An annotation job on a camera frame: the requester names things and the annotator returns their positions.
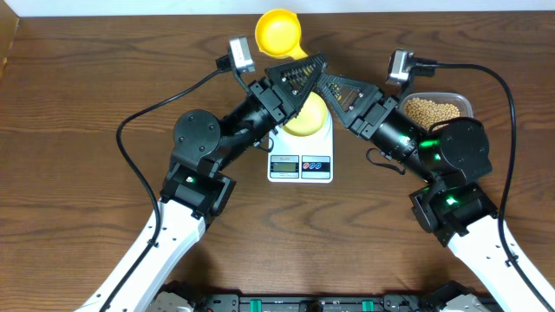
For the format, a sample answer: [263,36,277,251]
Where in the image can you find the yellow bowl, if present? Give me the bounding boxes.
[283,92,328,137]

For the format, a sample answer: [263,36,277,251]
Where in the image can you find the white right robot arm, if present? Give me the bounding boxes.
[317,75,554,311]

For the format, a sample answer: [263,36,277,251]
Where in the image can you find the clear plastic container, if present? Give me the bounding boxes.
[398,92,473,130]

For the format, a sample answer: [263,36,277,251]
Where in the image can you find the yellow measuring scoop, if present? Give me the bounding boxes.
[255,9,318,65]

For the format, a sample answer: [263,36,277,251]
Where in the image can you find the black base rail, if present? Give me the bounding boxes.
[147,282,501,312]

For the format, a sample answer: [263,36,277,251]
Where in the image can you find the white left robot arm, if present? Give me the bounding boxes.
[80,54,327,311]

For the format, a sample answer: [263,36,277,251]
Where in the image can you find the soybeans in container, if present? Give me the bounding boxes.
[405,97,461,129]

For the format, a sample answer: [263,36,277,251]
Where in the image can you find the white digital kitchen scale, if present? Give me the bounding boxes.
[267,99,334,184]

